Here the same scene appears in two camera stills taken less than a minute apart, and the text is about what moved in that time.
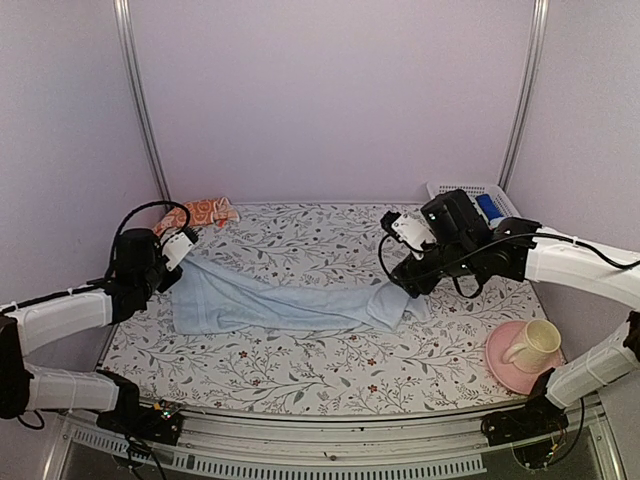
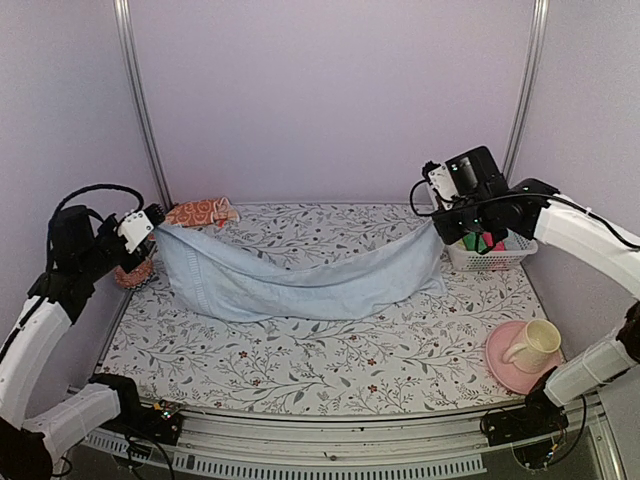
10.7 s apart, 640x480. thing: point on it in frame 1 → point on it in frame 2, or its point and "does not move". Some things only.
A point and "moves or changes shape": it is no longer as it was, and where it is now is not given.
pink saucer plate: x=509 y=374 does not move
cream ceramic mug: x=535 y=346 does not move
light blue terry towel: x=209 y=300 moves or changes shape
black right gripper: x=419 y=285 → x=450 y=233
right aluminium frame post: x=525 y=94 does not move
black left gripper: x=177 y=275 → x=139 y=257
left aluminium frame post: x=133 y=60 does not move
